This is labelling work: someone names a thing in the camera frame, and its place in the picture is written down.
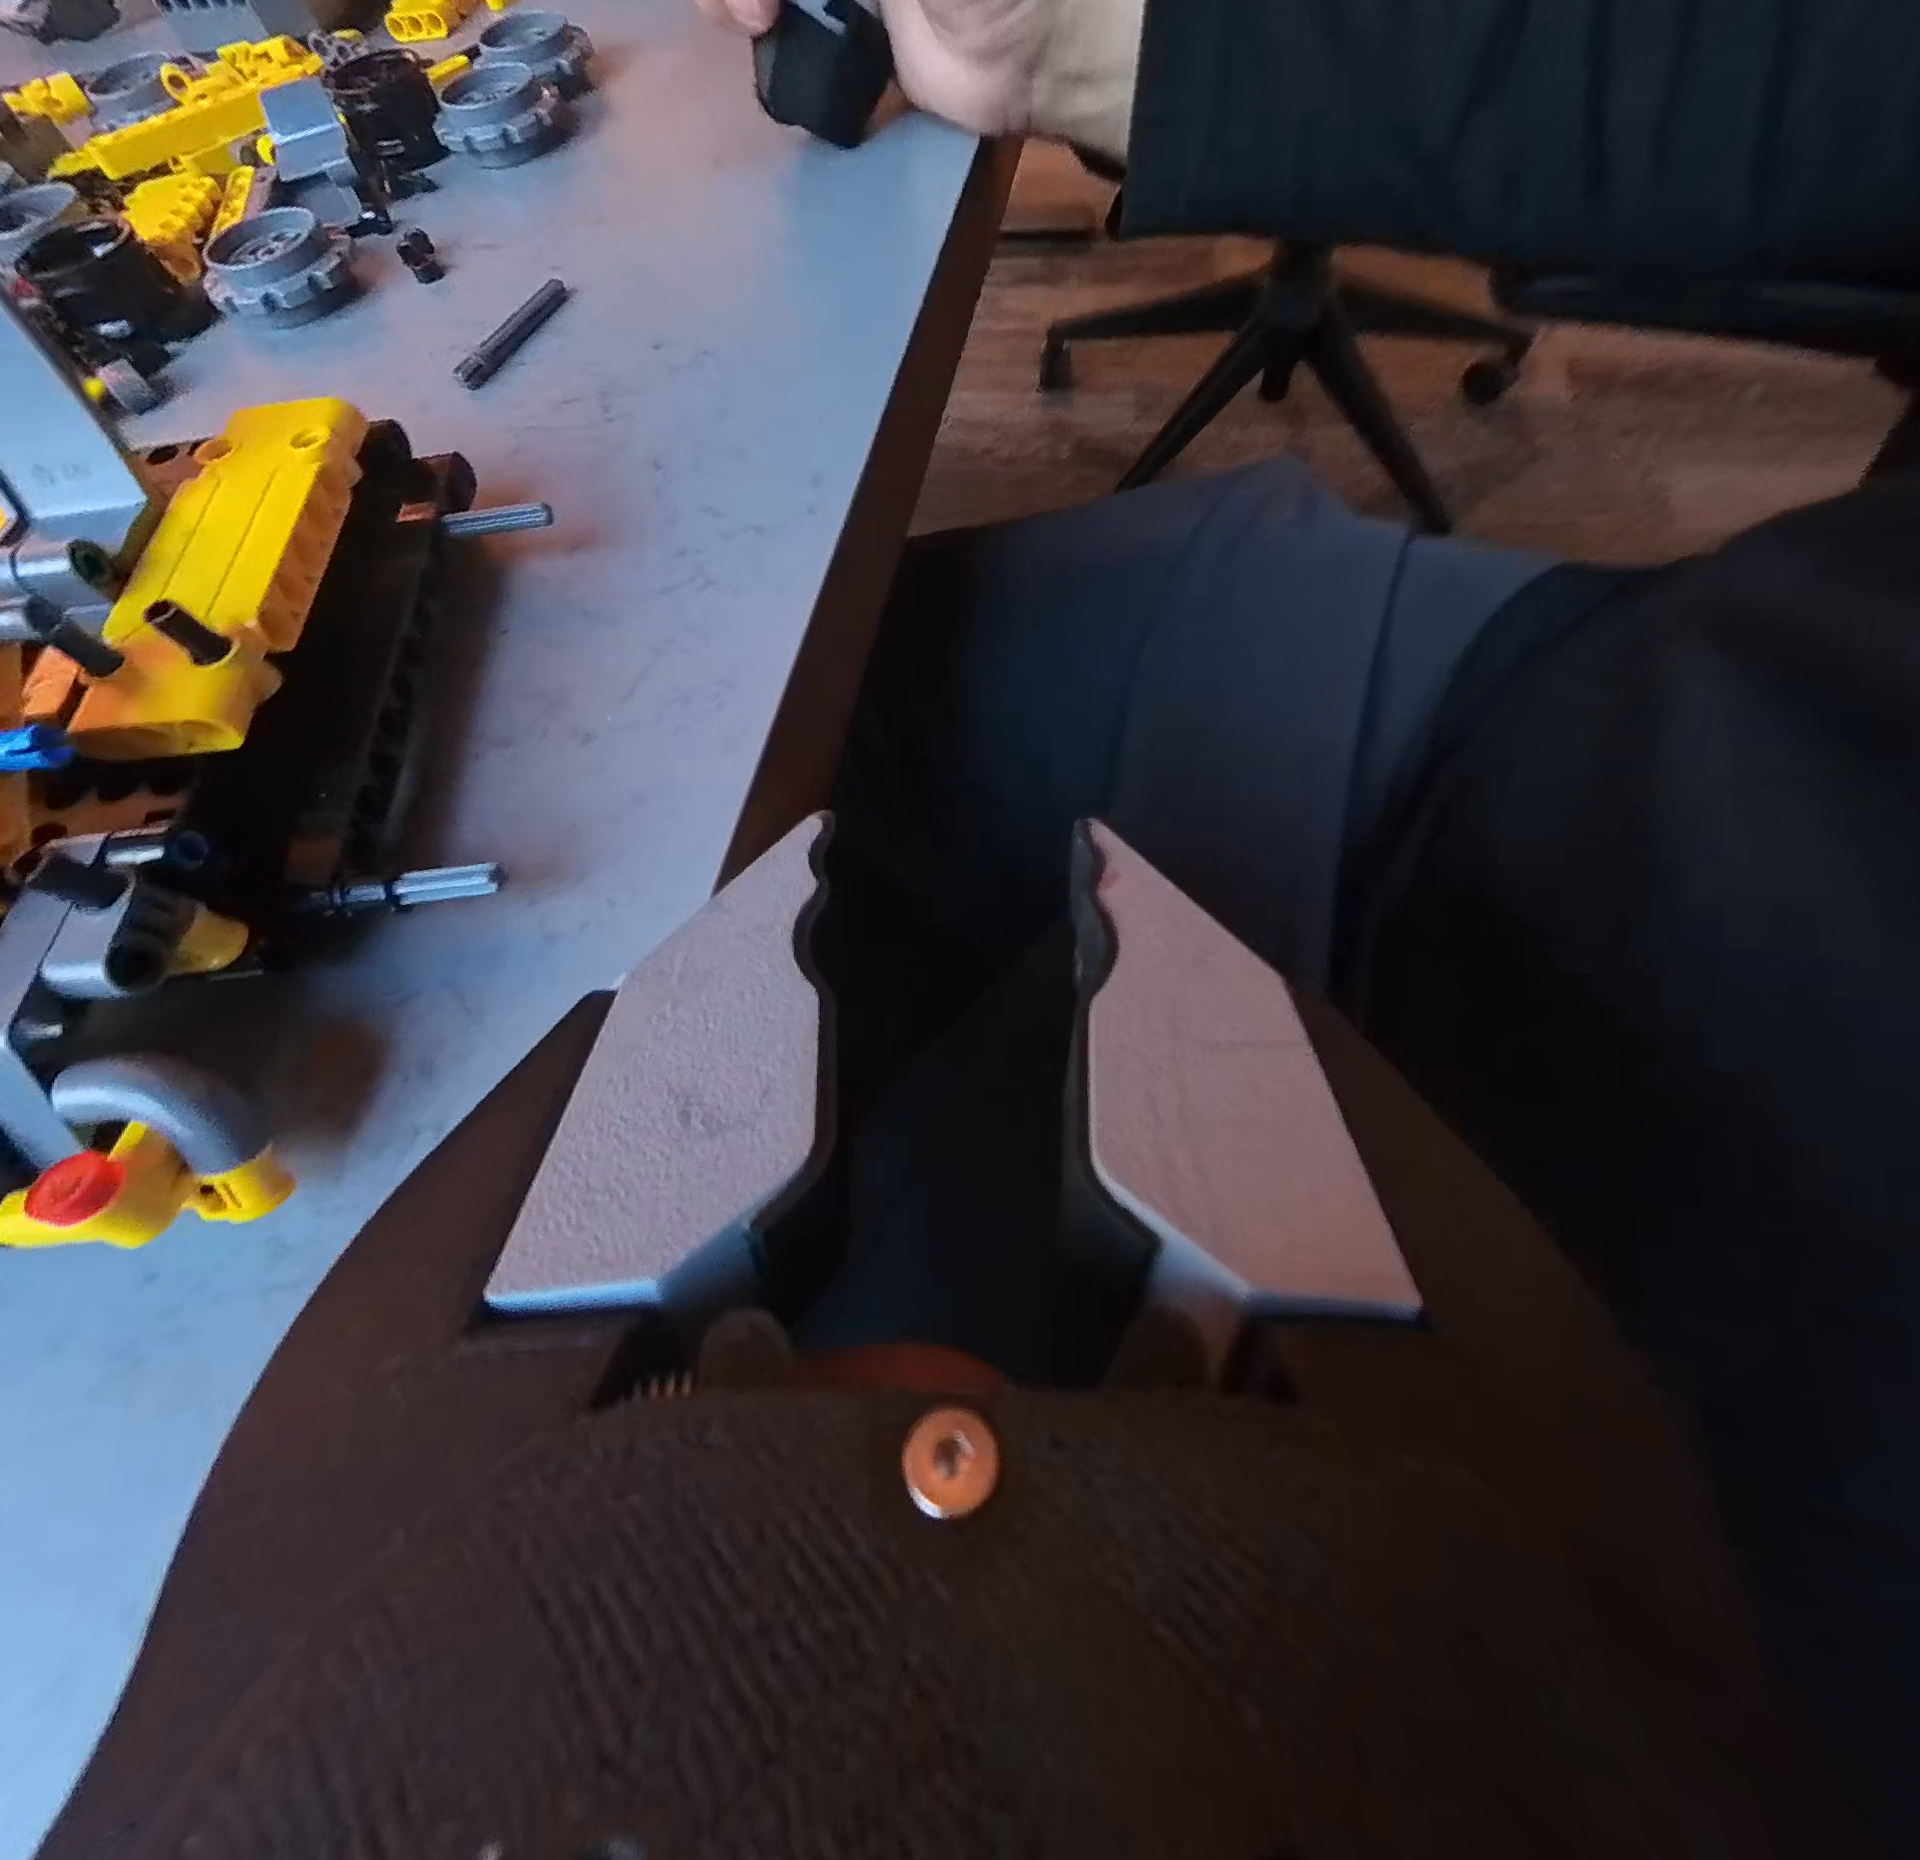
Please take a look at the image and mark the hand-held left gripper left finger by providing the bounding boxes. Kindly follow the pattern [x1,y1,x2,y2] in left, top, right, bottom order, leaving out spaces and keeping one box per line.
[483,815,839,1317]

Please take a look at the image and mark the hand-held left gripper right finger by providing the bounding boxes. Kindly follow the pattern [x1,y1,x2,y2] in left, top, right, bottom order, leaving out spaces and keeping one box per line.
[1068,817,1424,1325]

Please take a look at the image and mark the thin black axle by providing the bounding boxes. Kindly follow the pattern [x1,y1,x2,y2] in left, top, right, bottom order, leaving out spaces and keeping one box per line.
[453,277,575,393]

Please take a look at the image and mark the yellow toy vehicle model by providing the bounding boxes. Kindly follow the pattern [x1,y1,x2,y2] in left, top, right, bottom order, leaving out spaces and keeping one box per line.
[0,302,557,1257]

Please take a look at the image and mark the person's right hand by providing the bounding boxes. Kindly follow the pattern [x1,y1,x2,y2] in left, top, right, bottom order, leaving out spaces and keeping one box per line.
[681,0,1157,169]

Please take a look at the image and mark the person's dark clothing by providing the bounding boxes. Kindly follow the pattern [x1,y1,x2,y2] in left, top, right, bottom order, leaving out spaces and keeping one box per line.
[833,459,1920,1860]

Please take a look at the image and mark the black toy tyre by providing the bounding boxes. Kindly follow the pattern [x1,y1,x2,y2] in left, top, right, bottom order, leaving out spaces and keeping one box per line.
[321,48,447,169]

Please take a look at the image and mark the black swivel chair base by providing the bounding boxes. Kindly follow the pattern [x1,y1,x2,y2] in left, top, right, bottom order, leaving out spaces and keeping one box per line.
[1037,237,1542,537]

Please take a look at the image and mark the pile of yellow beams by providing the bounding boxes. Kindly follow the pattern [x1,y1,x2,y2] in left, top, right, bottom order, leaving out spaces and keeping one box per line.
[0,38,327,284]

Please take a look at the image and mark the black wheel rim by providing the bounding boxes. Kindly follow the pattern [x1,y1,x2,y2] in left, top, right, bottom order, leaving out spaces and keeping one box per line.
[12,218,200,350]

